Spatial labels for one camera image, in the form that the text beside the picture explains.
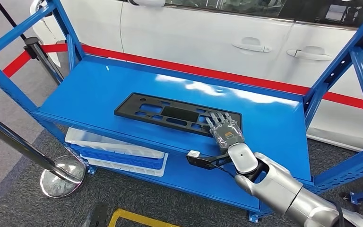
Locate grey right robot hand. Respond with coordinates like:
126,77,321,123
205,112,245,154

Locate black plastic panel with cutouts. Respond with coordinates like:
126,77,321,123
114,92,243,138

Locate blue metal shelf rack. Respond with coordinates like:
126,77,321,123
0,0,363,224

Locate black robot body part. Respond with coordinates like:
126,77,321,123
89,203,110,227

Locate white plastic tray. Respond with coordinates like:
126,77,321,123
80,153,169,178

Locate white car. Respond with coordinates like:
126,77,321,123
29,0,363,153

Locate yellow floor tape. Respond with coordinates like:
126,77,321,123
108,208,182,227

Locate thin black pole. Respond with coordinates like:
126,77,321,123
0,0,28,41

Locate thin black camera cable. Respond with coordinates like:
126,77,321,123
214,164,237,179

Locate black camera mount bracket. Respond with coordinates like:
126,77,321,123
186,153,232,171

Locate black stanchion post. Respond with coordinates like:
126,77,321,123
23,37,65,85

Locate stanchion post with chrome base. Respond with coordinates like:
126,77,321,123
0,108,86,199

